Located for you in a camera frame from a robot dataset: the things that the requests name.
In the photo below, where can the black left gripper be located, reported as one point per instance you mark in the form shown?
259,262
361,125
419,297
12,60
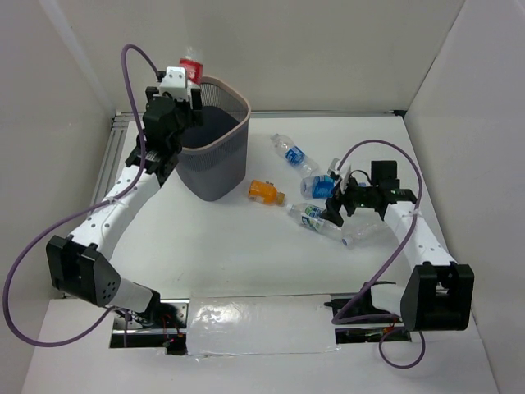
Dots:
195,98

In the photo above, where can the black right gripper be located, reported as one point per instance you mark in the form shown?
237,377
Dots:
331,212

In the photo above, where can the red label water bottle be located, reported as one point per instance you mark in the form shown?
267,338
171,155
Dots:
192,61

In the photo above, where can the green label water bottle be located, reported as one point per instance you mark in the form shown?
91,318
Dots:
309,217

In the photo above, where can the small orange juice bottle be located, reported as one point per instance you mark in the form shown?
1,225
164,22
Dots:
265,193

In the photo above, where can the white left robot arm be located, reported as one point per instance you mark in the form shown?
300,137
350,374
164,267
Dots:
79,264

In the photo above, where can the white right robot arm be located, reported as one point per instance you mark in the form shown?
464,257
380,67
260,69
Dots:
438,294

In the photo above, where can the grey mesh waste bin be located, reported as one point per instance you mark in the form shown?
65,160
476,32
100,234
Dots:
214,155

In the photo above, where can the blue label bottle blue cap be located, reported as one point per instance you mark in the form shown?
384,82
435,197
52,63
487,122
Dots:
317,187

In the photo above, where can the clear bottle white cap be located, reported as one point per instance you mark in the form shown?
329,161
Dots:
353,234

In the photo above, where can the blue label bottle upper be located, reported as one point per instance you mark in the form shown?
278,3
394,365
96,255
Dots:
287,149

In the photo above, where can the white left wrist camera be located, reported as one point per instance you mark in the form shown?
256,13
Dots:
174,84

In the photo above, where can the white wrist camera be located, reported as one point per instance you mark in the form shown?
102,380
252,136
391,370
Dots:
339,170
174,84

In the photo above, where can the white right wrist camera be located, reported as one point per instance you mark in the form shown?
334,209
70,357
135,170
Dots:
339,170

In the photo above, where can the aluminium frame rail left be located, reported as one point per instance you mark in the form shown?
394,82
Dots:
116,151

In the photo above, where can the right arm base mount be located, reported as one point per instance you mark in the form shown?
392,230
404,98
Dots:
370,329

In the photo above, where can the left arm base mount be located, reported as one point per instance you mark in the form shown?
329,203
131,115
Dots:
167,333

